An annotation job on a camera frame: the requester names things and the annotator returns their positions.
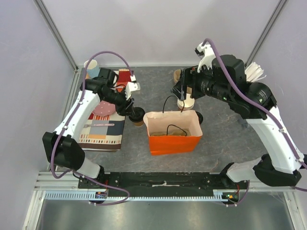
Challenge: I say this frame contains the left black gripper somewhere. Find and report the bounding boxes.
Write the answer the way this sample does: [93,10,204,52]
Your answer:
[102,88,135,117]

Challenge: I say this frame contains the black coffee cup lid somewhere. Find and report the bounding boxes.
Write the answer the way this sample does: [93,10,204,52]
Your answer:
[129,107,145,123]

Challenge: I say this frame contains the orange paper bag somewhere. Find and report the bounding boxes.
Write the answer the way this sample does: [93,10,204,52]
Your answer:
[143,110,203,156]

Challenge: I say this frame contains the brown cardboard cup carrier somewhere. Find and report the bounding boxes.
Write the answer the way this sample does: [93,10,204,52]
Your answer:
[150,129,191,137]

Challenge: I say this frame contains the brown paper coffee cup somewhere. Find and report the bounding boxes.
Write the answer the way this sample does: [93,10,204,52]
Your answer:
[133,120,144,127]

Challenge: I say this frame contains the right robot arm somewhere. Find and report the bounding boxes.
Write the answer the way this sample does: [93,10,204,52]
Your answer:
[171,55,307,189]

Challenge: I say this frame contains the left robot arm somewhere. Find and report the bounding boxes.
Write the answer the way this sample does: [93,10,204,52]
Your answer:
[42,68,140,188]

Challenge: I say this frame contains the stack of paper cups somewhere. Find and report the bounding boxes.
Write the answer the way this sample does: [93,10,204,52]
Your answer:
[177,93,195,110]

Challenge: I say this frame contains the lower brown cup carrier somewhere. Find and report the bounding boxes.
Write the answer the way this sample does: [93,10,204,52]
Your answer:
[173,69,184,84]

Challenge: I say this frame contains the pink polka dot plate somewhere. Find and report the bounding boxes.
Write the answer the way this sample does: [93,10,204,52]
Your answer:
[92,101,116,116]

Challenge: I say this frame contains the colourful patchwork placemat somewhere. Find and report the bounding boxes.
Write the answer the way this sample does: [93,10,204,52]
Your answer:
[77,68,134,151]

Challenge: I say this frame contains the stack of black lids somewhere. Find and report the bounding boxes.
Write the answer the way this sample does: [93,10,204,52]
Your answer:
[196,111,203,125]

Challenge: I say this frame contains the light blue mug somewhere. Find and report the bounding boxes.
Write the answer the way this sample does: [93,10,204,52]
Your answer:
[86,59,100,79]

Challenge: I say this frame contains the grey speckled mug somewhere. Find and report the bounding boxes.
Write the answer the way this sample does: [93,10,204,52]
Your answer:
[240,119,248,128]

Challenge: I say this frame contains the white paper straws bundle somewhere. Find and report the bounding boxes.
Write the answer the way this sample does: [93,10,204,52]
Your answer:
[245,62,267,82]

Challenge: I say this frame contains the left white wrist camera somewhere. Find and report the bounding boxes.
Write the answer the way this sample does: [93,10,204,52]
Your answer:
[125,75,141,100]

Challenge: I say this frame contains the pink handled fork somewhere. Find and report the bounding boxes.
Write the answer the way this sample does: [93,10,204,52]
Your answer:
[83,123,115,128]

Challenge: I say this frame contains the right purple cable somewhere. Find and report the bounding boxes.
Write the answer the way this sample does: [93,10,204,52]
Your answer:
[202,38,307,207]

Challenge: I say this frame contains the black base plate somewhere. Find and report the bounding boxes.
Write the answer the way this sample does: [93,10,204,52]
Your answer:
[78,171,248,198]

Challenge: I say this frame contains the slotted cable duct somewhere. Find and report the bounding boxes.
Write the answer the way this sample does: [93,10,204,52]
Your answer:
[45,191,237,202]

